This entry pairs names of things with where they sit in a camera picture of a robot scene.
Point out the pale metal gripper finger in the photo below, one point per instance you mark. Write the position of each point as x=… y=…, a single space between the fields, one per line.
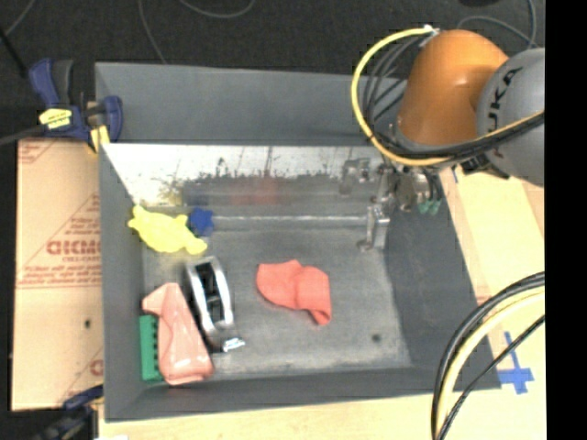
x=377 y=227
x=355 y=174

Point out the coral red cloth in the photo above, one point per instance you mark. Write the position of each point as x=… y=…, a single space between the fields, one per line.
x=293 y=287

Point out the grey metal bin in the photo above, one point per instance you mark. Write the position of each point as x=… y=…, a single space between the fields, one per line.
x=298 y=337

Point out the small blue toy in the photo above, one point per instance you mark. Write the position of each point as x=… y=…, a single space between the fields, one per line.
x=202 y=220

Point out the small silver foil scrap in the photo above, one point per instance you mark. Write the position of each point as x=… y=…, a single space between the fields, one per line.
x=233 y=344

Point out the yellow soft toy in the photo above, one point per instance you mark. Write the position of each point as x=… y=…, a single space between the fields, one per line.
x=162 y=232

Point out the pink glossy soft object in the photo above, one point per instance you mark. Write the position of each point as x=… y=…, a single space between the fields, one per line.
x=181 y=337

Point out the green ridged block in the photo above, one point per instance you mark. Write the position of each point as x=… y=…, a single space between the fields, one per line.
x=149 y=351

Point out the brown cardboard board, red print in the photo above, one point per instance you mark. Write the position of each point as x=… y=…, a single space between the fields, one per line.
x=55 y=245

